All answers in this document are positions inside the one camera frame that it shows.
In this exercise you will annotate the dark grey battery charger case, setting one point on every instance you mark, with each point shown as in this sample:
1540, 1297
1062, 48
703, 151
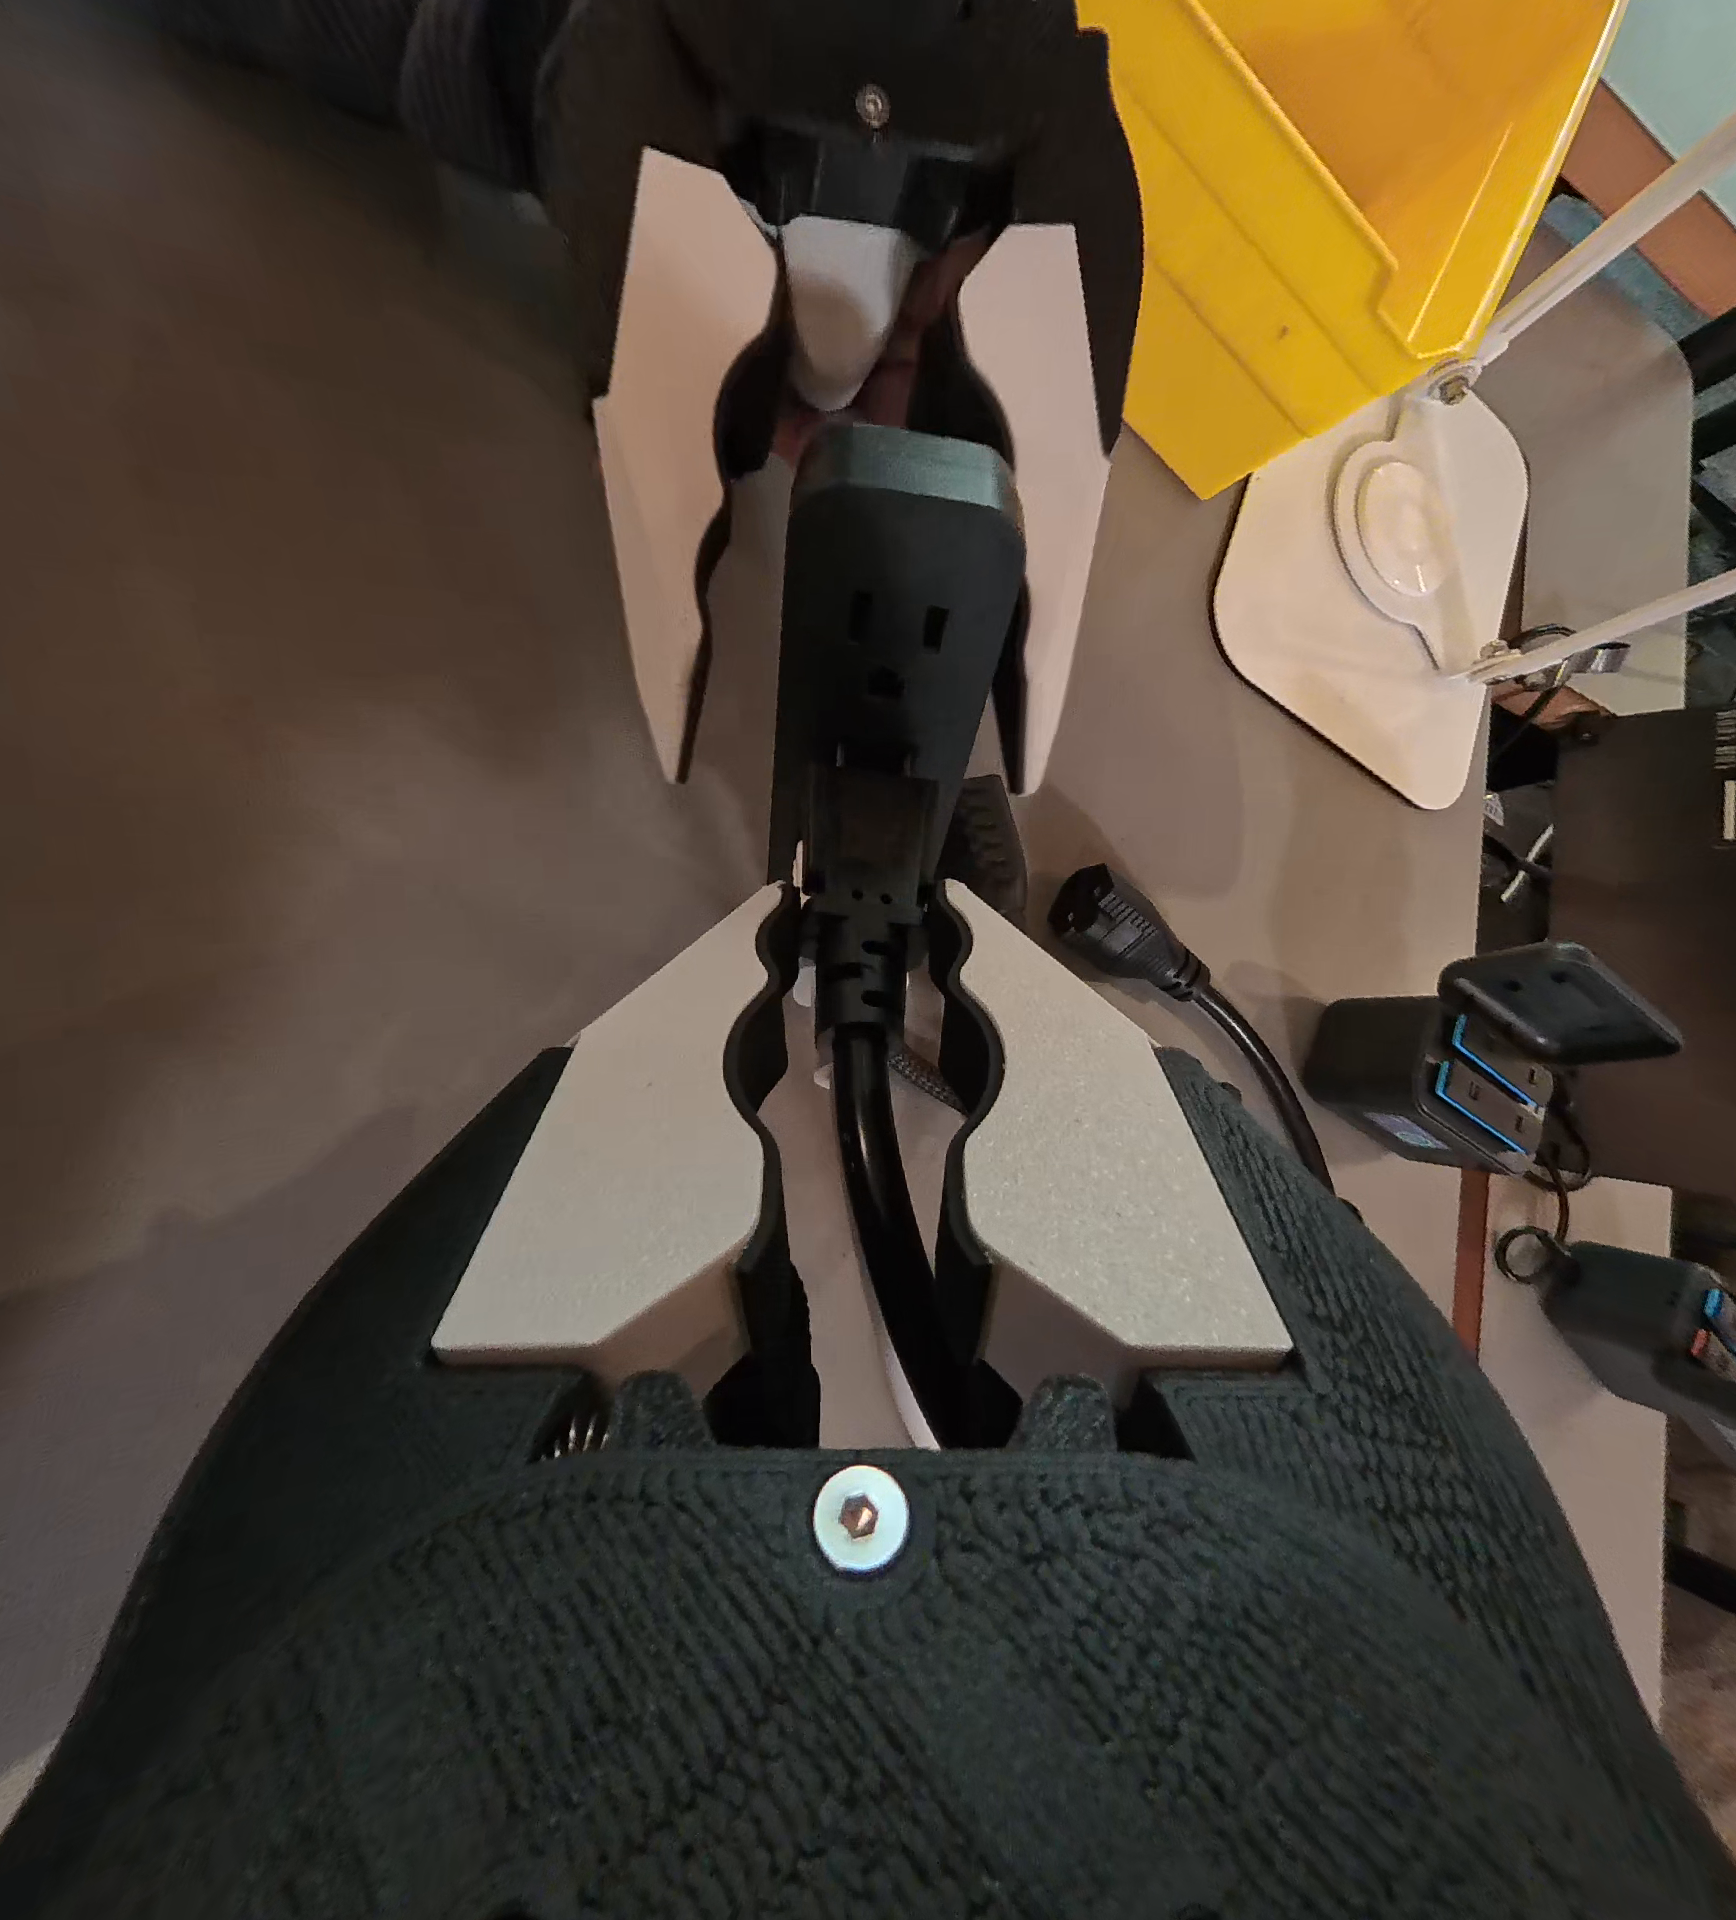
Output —
1632, 1320
1386, 1072

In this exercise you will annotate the white round mount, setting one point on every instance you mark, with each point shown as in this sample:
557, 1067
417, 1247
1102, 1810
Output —
1392, 533

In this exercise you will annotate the white base board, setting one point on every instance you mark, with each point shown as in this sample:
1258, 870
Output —
1302, 660

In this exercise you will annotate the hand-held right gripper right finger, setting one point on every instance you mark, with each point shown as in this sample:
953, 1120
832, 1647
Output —
1123, 1200

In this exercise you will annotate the clear acrylic rod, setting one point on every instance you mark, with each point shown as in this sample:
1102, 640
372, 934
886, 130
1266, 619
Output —
1632, 225
1649, 608

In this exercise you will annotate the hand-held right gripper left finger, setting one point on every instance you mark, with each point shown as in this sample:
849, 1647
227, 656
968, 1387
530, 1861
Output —
612, 1200

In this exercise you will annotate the black cardboard box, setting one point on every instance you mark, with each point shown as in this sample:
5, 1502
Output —
1649, 841

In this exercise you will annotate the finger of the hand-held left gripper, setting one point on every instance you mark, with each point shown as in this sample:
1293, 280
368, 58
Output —
659, 451
1062, 495

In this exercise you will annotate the yellow plastic bin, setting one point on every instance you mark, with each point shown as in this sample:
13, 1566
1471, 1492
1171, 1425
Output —
1302, 225

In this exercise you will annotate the black power strip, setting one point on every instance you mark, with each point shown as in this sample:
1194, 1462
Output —
890, 600

